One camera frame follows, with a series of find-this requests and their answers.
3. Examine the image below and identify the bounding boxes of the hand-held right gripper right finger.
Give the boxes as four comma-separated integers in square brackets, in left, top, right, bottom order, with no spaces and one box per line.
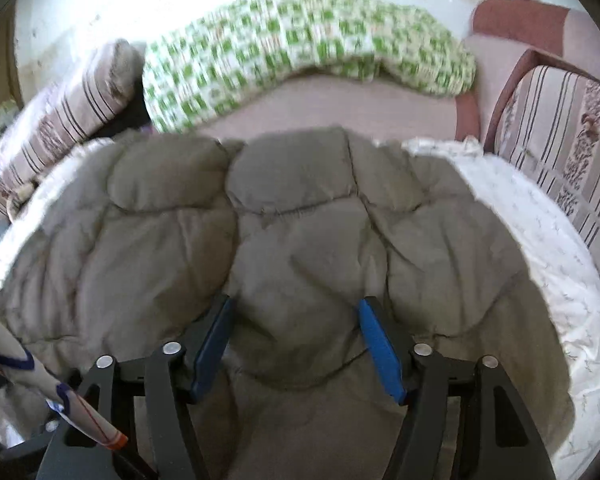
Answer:
[357,296,556,480]

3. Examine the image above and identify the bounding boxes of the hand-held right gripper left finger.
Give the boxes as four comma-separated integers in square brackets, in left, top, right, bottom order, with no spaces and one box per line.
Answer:
[35,294,236,480]

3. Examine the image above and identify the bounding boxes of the grey-brown padded jacket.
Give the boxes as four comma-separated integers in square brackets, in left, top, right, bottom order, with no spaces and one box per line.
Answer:
[0,125,576,480]

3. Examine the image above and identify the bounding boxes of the white floral bed sheet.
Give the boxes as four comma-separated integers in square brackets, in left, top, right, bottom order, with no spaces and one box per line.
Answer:
[0,137,600,480]

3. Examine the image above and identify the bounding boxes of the striped floral cushion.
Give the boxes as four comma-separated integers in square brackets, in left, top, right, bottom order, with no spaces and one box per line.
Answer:
[482,50,600,306]
[0,39,146,226]

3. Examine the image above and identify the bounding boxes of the green patterned quilt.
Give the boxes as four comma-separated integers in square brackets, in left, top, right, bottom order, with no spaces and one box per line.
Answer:
[142,0,478,133]

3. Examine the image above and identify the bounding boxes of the brown wooden cabinet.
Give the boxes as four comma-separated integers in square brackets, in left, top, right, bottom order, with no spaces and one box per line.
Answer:
[0,7,26,116]

